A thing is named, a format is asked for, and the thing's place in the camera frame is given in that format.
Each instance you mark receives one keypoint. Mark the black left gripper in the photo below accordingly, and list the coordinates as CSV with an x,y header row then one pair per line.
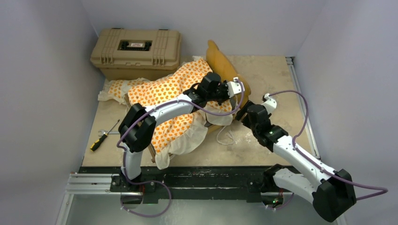
x,y
225,86

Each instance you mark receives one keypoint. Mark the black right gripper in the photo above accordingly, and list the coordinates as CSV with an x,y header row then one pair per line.
x,y
241,112

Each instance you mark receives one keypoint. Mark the wooden pet bed frame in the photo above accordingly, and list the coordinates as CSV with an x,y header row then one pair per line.
x,y
220,64

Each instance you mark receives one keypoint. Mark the orange patterned white blanket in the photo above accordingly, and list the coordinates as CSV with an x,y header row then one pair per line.
x,y
182,134

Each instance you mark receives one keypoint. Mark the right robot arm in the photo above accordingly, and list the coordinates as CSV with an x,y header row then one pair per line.
x,y
321,185

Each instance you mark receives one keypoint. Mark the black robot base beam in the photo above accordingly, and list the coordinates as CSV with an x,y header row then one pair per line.
x,y
249,183

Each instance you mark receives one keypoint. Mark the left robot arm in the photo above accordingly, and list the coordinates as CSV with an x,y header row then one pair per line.
x,y
139,124

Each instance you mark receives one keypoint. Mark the small orange patterned pillow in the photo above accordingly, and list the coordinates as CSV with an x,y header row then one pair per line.
x,y
117,89

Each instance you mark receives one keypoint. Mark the tan plastic tool case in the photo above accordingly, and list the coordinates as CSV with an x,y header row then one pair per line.
x,y
122,54

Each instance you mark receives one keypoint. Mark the silver open-end wrench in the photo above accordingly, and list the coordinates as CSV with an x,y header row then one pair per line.
x,y
102,132

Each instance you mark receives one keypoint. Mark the yellow black screwdriver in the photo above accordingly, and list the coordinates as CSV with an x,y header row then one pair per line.
x,y
98,142

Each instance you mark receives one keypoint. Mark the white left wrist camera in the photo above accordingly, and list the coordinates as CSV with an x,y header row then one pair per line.
x,y
235,87

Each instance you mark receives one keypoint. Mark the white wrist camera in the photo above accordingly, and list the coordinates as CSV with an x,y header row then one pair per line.
x,y
269,103
235,87

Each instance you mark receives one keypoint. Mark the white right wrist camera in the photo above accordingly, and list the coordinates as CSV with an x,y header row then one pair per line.
x,y
269,103

